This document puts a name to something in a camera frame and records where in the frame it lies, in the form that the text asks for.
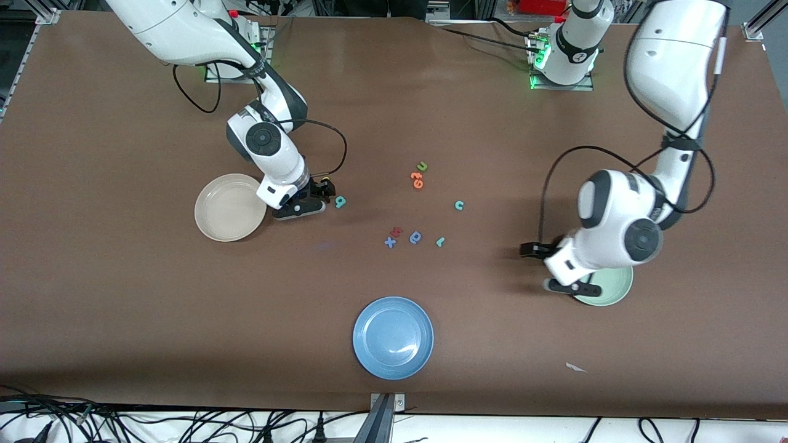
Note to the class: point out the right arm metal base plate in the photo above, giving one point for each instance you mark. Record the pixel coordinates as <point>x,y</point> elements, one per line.
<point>212,74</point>

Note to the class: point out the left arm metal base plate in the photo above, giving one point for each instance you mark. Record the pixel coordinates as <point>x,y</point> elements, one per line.
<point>560,87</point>

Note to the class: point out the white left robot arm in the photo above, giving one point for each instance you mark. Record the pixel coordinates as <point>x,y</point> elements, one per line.
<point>671,61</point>

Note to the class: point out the blue letter a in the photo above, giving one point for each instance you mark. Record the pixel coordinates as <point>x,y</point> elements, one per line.
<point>415,237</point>

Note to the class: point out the silver metal bracket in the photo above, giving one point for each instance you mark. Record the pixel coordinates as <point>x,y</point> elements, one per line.
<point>399,401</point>

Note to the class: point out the white paper scrap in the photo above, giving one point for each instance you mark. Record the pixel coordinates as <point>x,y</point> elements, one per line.
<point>574,367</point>

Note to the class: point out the aluminium frame post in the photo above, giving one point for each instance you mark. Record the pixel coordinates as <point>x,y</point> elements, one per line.
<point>756,27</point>
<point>48,16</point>

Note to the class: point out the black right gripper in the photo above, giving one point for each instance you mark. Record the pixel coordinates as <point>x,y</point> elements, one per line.
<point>316,188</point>

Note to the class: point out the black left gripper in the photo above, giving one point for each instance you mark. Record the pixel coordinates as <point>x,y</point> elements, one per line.
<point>550,250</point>

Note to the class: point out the red box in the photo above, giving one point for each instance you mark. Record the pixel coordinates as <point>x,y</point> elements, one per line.
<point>542,6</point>

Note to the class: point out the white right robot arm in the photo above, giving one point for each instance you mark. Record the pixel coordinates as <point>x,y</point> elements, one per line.
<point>178,31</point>

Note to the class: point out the blue plate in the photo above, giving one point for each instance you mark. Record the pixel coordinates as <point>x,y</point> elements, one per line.
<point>394,338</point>

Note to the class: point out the brown table cover sheet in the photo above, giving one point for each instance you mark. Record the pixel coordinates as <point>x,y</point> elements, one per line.
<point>394,111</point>

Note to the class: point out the pale green plate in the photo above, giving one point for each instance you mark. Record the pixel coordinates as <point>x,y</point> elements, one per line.
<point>615,289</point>

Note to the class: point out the beige brown plate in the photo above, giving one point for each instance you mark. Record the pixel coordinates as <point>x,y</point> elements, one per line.
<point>228,209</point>

